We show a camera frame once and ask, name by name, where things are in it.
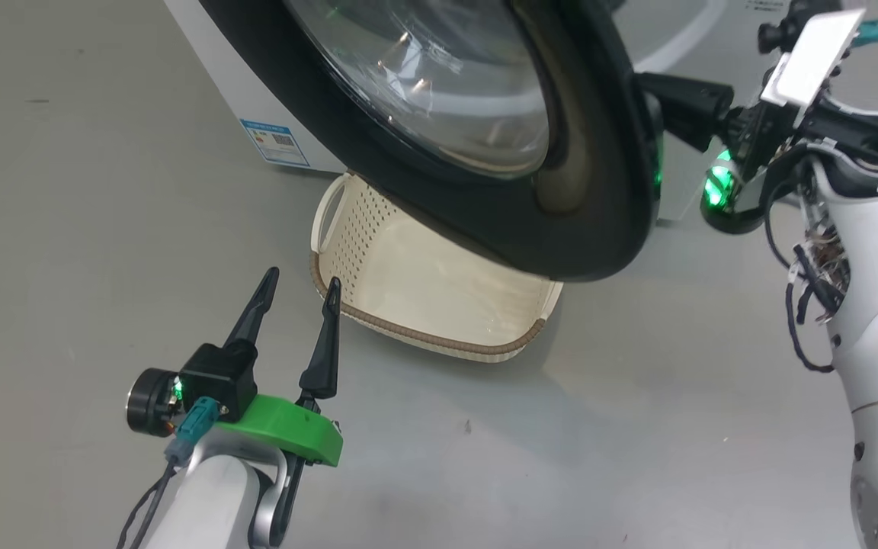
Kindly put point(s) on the white front-load washing machine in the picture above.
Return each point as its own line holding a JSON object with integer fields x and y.
{"x": 683, "y": 38}

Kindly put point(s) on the cream perforated laundry basket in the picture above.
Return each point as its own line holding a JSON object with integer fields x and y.
{"x": 408, "y": 290}

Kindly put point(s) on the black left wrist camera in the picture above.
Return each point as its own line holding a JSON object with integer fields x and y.
{"x": 218, "y": 377}

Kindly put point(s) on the blue energy label sticker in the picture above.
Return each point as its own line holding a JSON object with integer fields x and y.
{"x": 275, "y": 141}

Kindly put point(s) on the dark round glass washer door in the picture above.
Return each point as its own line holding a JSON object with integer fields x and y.
{"x": 599, "y": 191}

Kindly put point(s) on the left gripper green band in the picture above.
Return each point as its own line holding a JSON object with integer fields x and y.
{"x": 294, "y": 431}

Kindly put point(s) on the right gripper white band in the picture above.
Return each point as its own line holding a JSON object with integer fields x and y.
{"x": 812, "y": 61}

